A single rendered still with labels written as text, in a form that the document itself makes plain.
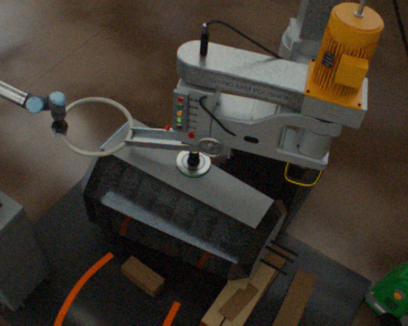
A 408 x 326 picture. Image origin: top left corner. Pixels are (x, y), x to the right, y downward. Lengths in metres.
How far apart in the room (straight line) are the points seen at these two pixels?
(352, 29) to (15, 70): 3.83
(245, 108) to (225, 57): 0.33
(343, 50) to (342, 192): 2.21
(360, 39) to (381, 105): 3.09
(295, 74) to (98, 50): 3.21
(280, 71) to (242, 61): 0.19
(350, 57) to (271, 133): 0.64
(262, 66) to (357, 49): 0.50
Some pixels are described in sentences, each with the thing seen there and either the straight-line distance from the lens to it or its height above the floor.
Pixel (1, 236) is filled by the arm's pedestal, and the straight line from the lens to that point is 2.83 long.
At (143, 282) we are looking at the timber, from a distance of 3.28.
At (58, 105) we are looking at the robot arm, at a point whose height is 1.25.
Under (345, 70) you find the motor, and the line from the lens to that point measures 2.05.
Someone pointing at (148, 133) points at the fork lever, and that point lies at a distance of 2.94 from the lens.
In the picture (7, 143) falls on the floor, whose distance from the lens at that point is 4.37.
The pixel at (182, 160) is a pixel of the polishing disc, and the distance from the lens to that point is 2.93.
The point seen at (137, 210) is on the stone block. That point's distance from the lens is 2.95.
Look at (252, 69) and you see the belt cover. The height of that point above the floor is 1.69.
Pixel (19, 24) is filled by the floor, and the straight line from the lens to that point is 5.81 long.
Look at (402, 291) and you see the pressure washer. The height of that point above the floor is 0.44.
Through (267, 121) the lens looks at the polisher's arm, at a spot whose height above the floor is 1.44.
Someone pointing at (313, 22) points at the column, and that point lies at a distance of 2.76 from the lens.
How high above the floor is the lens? 3.11
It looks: 50 degrees down
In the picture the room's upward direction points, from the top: 7 degrees clockwise
